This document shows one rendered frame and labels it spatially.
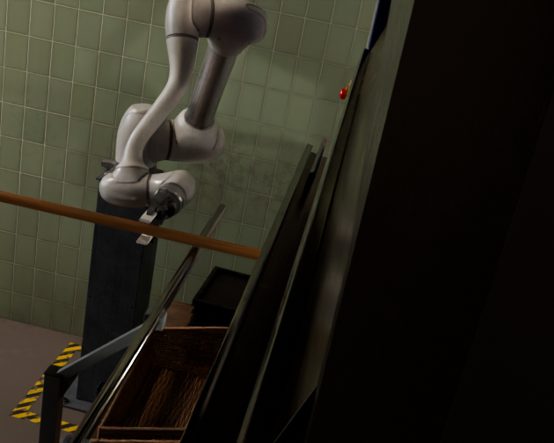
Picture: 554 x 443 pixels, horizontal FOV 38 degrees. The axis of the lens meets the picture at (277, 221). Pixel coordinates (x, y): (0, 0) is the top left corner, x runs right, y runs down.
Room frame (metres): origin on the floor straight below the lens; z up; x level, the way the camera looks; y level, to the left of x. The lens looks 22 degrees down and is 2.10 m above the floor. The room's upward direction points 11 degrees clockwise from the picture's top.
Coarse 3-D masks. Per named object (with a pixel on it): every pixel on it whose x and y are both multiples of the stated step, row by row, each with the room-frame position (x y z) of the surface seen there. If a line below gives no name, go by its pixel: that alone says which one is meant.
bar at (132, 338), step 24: (216, 216) 2.20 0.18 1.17; (192, 264) 1.88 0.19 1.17; (168, 288) 1.71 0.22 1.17; (120, 336) 1.60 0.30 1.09; (144, 336) 1.48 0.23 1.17; (96, 360) 1.59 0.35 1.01; (120, 360) 1.38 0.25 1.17; (48, 384) 1.59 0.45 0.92; (120, 384) 1.31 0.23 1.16; (48, 408) 1.59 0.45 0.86; (96, 408) 1.21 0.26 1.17; (48, 432) 1.59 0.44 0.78
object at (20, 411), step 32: (96, 224) 2.76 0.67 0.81; (96, 256) 2.76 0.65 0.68; (128, 256) 2.75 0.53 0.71; (96, 288) 2.76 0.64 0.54; (128, 288) 2.75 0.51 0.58; (96, 320) 2.76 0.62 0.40; (128, 320) 2.75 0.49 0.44; (64, 352) 3.09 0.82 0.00; (96, 384) 2.76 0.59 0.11; (32, 416) 2.61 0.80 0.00
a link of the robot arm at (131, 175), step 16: (176, 48) 2.46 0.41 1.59; (192, 48) 2.48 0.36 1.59; (176, 64) 2.45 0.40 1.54; (192, 64) 2.48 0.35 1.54; (176, 80) 2.43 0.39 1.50; (160, 96) 2.42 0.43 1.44; (176, 96) 2.42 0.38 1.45; (160, 112) 2.39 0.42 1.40; (144, 128) 2.37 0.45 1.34; (128, 144) 2.35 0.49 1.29; (144, 144) 2.37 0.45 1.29; (128, 160) 2.32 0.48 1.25; (112, 176) 2.30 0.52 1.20; (128, 176) 2.28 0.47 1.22; (144, 176) 2.30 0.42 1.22; (112, 192) 2.26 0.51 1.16; (128, 192) 2.26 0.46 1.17; (144, 192) 2.26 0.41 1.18
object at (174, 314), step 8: (176, 304) 2.69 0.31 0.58; (184, 304) 2.70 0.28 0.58; (168, 312) 2.62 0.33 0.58; (176, 312) 2.63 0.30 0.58; (184, 312) 2.65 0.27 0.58; (168, 320) 2.57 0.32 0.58; (176, 320) 2.58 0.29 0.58; (184, 320) 2.59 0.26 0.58; (176, 336) 2.47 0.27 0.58; (184, 352) 2.38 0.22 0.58; (192, 360) 2.34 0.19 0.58; (176, 368) 2.27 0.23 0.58; (184, 384) 2.19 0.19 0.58; (104, 416) 1.96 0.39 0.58; (160, 416) 2.01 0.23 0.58; (168, 416) 2.02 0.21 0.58; (96, 432) 1.88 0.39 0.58
